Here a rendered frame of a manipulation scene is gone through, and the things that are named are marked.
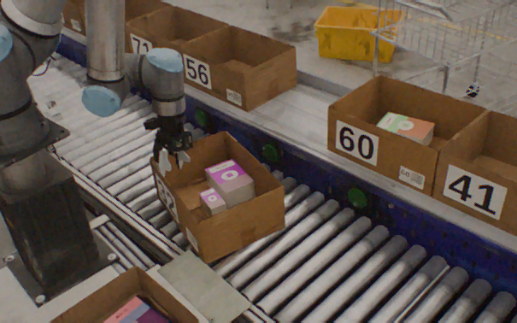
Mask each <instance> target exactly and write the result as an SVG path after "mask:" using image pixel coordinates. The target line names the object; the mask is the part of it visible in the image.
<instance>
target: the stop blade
mask: <svg viewBox="0 0 517 323"><path fill-rule="evenodd" d="M448 273H449V265H448V266H446V267H445V268H444V270H443V271H442V272H441V273H440V274H439V275H438V276H437V277H436V278H435V279H434V280H433V281H432V282H431V283H430V284H429V285H428V286H427V287H426V289H425V290H424V291H423V292H422V293H421V294H419V296H418V297H417V298H416V299H415V300H414V301H413V302H412V303H410V306H409V307H408V308H407V309H406V310H405V311H404V312H403V313H402V314H401V315H400V316H399V317H398V318H397V319H396V321H395V323H403V321H404V320H405V319H406V318H407V317H408V316H409V315H410V314H412V312H413V311H414V309H415V308H416V307H417V306H418V305H419V304H420V303H421V302H422V301H423V300H424V299H425V298H426V296H427V294H429V293H430V292H431V291H432V290H433V289H434V288H435V287H436V286H438V284H439V282H440V281H441V280H442V279H443V278H444V277H446V276H445V275H447V274H448Z"/></svg>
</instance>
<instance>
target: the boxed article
mask: <svg viewBox="0 0 517 323"><path fill-rule="evenodd" d="M199 200H200V203H201V204H202V206H203V208H205V209H206V211H207V212H208V213H209V216H213V215H216V214H218V213H219V212H221V211H224V210H227V206H226V202H224V200H223V199H222V198H221V197H220V195H219V194H218V192H217V191H216V190H214V188H211V189H208V190H206V191H201V192H199Z"/></svg>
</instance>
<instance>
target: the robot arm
mask: <svg viewBox="0 0 517 323"><path fill-rule="evenodd" d="M67 1H68V0H1V2H0V156H8V155H12V154H16V153H20V152H22V151H23V150H27V149H29V148H31V147H33V146H35V145H37V144H39V142H41V141H42V140H43V139H44V138H45V137H46V136H48V134H49V130H50V127H49V123H47V120H46V118H45V117H44V114H43V113H42V112H40V111H39V109H38V108H37V106H36V105H35V103H33V102H32V99H31V95H30V92H29V89H27V86H26V80H27V79H28V78H30V77H31V76H32V74H33V72H34V71H35V70H37V69H38V68H39V67H40V66H41V65H42V64H43V62H45V61H46V60H47V59H48V58H49V57H50V56H51V54H52V55H53V53H54V52H55V51H56V48H57V46H58V44H59V41H60V32H61V31H62V29H63V21H62V19H61V17H60V14H61V12H62V10H63V8H65V6H66V3H67ZM85 21H86V63H87V67H86V88H85V89H84V90H83V92H82V103H83V105H84V107H85V108H86V109H87V110H88V111H90V112H91V113H92V114H93V115H96V116H99V117H110V116H112V115H114V114H116V111H117V110H120V108H121V105H122V104H123V101H124V100H125V98H126V96H127V94H129V93H130V90H131V89H132V88H133V87H136V88H150V89H151V98H152V108H153V112H154V113H156V114H157V118H156V117H152V118H149V119H148V120H146V122H143V125H144V130H149V129H150V130H152V129H156V128H158V127H160V129H158V130H157V134H156V139H155V143H154V144H153V148H152V153H153V156H154V157H155V159H156V165H157V166H158V169H159V171H160V174H161V175H162V176H163V177H166V170H168V171H170V170H171V165H170V163H169V162H168V159H167V151H166V150H165V149H167V150H168V154H169V155H171V156H174V154H175V158H176V164H177V166H178V168H179V169H181V167H182V163H183V161H185V162H190V157H189V156H188V155H187V154H186V153H185V150H189V149H190V147H191V148H192V135H191V132H189V131H187V129H186V128H184V127H183V121H186V115H183V114H182V113H183V112H185V95H184V81H183V65H182V58H181V55H180V54H179V53H178V51H176V50H171V49H166V48H161V49H159V48H156V49H152V50H150V51H148V52H147V53H146V55H143V54H139V53H125V33H124V25H125V0H85ZM189 136H190V137H191V143H189ZM162 147H164V148H165V149H163V148H162Z"/></svg>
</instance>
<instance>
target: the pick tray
mask: <svg viewBox="0 0 517 323"><path fill-rule="evenodd" d="M137 295H140V296H141V297H148V298H149V299H150V300H151V301H152V302H153V303H154V304H155V305H156V306H157V307H158V308H159V309H160V310H161V312H163V313H164V314H166V315H167V316H168V317H170V318H171V319H172V320H173V321H175V322H176V323H199V319H198V318H197V317H196V316H195V315H194V314H193V313H192V312H191V311H190V310H188V309H187V308H186V307H185V306H184V305H183V303H182V302H179V301H178V300H177V299H176V298H175V297H174V296H173V294H171V293H169V292H168V291H167V290H166V289H165V288H163V287H162V285H161V284H159V283H158V282H156V281H155V280H154V279H153V278H151V277H150V276H149V275H148V274H147V273H146V272H145V271H144V270H143V269H142V268H139V267H138V266H135V267H131V268H129V269H128V270H126V271H125V272H123V273H122V274H121V275H119V276H118V277H115V278H114V279H112V280H110V282H109V283H107V284H106V285H103V286H102V287H99V289H98V290H96V291H94V292H92V293H91V294H90V295H89V296H88V297H85V298H84V299H82V300H80V301H79V302H77V303H76V304H74V305H73V306H71V307H70V308H69V309H68V310H65V311H64V312H62V313H61V314H60V315H58V316H56V317H55V318H54V319H53V320H50V322H48V323H103V322H104V321H106V319H107V318H109V317H110V316H111V315H113V314H115V312H116V311H117V310H119V309H121V308H123V306H124V305H125V304H126V303H129V302H130V301H131V299H133V298H134V297H135V296H137Z"/></svg>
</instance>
